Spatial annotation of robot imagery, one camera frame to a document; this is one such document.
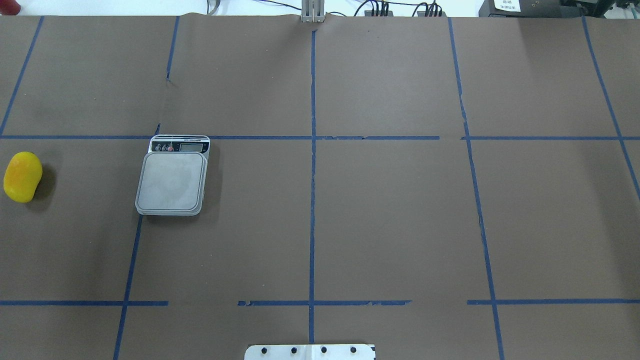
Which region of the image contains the yellow mango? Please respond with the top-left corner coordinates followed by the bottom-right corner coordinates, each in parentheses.
top-left (3, 152), bottom-right (43, 204)

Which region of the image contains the brown paper table mat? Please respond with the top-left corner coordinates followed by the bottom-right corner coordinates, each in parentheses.
top-left (1, 14), bottom-right (639, 360)

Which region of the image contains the grey electronic kitchen scale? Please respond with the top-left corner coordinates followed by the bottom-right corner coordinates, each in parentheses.
top-left (134, 134), bottom-right (211, 217)

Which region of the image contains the black power box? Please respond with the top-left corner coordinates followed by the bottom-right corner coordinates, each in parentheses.
top-left (478, 0), bottom-right (582, 19)

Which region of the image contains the red cylinder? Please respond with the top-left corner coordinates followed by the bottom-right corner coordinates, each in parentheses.
top-left (0, 0), bottom-right (22, 16)

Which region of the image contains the aluminium frame post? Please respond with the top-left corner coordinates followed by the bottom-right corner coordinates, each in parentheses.
top-left (301, 0), bottom-right (326, 23)

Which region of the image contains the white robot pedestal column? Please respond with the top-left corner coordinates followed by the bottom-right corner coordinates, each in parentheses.
top-left (244, 343), bottom-right (377, 360)

